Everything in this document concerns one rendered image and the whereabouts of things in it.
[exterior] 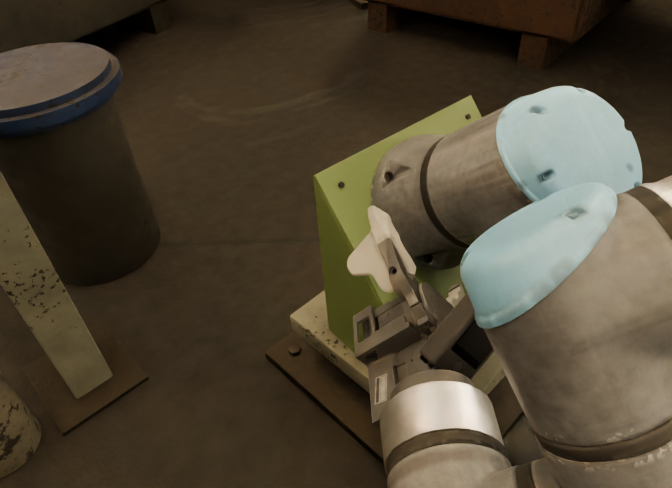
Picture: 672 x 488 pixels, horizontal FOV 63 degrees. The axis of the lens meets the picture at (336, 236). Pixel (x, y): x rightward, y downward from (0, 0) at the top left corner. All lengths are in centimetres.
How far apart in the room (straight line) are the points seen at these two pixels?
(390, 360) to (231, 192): 101
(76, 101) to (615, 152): 83
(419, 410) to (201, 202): 110
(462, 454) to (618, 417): 12
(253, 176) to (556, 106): 104
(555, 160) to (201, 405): 72
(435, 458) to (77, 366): 76
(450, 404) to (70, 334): 71
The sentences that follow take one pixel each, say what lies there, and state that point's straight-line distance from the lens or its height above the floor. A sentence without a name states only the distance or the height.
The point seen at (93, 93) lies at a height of 42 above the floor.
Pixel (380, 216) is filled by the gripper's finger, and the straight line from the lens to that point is 54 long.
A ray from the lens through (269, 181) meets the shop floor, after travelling 146.
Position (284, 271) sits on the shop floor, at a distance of 119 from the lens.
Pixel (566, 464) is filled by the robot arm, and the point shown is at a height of 54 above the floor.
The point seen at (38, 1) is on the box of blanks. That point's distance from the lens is 226.
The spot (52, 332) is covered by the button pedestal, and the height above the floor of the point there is 17.
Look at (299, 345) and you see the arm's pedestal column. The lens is 102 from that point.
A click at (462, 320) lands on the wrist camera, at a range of 46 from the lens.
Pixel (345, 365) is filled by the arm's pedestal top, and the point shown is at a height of 11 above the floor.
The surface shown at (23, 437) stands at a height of 5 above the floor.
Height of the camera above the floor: 83
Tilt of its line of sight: 41 degrees down
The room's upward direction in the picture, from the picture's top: 4 degrees counter-clockwise
